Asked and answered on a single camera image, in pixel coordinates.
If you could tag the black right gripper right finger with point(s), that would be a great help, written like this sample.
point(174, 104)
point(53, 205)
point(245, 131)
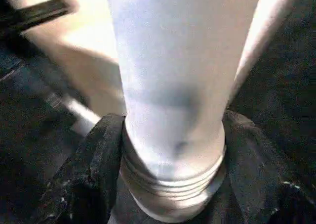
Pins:
point(266, 179)

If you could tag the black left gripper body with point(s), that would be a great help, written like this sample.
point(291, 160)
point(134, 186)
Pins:
point(37, 13)

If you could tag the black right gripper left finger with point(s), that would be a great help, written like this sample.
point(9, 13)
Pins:
point(93, 174)

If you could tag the white plastic table leg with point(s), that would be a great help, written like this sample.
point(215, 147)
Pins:
point(172, 73)

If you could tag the black mat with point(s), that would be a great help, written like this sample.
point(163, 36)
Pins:
point(29, 110)

